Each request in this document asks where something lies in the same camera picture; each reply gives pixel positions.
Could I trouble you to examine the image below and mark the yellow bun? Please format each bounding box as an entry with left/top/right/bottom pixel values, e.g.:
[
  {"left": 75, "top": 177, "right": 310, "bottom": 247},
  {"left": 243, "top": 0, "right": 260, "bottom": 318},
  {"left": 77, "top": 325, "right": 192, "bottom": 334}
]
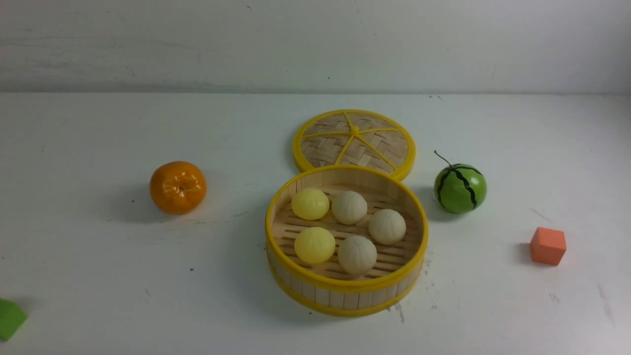
[
  {"left": 291, "top": 188, "right": 330, "bottom": 220},
  {"left": 294, "top": 227, "right": 336, "bottom": 265}
]

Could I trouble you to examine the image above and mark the green toy watermelon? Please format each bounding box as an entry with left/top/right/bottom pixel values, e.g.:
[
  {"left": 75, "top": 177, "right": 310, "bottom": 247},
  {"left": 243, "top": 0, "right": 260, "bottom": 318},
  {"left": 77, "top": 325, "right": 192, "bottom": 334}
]
[{"left": 433, "top": 150, "right": 488, "bottom": 215}]

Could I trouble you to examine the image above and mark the orange toy tangerine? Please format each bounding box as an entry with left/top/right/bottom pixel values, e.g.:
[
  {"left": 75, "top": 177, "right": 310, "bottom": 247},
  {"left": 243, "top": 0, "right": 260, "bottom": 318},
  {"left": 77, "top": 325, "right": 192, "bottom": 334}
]
[{"left": 149, "top": 160, "right": 208, "bottom": 215}]

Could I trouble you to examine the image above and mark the white bun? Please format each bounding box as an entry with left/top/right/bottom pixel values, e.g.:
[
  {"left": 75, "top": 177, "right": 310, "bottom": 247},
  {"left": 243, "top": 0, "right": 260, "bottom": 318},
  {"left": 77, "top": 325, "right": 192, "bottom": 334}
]
[
  {"left": 331, "top": 191, "right": 368, "bottom": 225},
  {"left": 369, "top": 209, "right": 407, "bottom": 245},
  {"left": 337, "top": 235, "right": 377, "bottom": 277}
]

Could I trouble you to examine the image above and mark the woven bamboo steamer lid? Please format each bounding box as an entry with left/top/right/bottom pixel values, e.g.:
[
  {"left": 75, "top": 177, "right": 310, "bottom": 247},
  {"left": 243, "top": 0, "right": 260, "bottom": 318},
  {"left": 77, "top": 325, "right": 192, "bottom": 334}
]
[{"left": 291, "top": 109, "right": 417, "bottom": 180}]

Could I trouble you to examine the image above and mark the green foam block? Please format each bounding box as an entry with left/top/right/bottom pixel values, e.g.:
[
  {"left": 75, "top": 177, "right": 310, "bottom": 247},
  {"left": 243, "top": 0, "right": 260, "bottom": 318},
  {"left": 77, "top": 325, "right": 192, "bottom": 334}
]
[{"left": 0, "top": 298, "right": 27, "bottom": 342}]

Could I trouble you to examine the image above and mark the orange foam cube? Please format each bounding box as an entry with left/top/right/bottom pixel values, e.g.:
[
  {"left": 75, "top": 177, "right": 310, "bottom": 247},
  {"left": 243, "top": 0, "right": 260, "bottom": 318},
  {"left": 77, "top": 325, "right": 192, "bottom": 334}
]
[{"left": 529, "top": 226, "right": 566, "bottom": 267}]

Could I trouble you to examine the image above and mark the white bun bottom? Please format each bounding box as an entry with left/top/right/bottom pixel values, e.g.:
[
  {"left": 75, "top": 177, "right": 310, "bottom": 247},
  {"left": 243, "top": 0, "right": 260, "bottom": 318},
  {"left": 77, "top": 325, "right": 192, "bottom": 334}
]
[{"left": 337, "top": 235, "right": 377, "bottom": 277}]

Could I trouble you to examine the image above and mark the bamboo steamer tray yellow rim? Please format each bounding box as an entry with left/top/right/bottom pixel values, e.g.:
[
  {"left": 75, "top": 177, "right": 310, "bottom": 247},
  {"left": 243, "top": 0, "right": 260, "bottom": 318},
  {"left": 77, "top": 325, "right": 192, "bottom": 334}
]
[{"left": 265, "top": 165, "right": 429, "bottom": 317}]

